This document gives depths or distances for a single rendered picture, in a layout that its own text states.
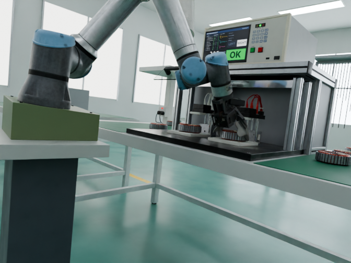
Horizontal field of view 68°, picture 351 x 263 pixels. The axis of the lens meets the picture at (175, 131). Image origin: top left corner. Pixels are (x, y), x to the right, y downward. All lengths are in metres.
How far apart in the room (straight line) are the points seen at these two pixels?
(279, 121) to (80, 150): 0.88
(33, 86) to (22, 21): 4.76
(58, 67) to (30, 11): 4.83
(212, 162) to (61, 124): 0.48
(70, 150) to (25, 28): 4.89
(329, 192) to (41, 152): 0.72
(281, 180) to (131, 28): 6.19
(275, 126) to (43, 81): 0.97
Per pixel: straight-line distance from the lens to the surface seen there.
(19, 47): 5.53
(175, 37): 0.83
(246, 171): 0.79
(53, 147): 0.79
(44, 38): 0.89
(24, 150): 0.78
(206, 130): 1.34
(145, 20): 7.01
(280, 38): 1.23
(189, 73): 0.79
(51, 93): 0.86
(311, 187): 0.73
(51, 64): 0.88
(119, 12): 1.01
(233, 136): 1.05
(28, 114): 0.84
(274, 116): 1.30
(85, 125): 0.89
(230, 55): 1.32
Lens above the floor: 0.87
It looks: 4 degrees down
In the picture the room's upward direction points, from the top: 6 degrees clockwise
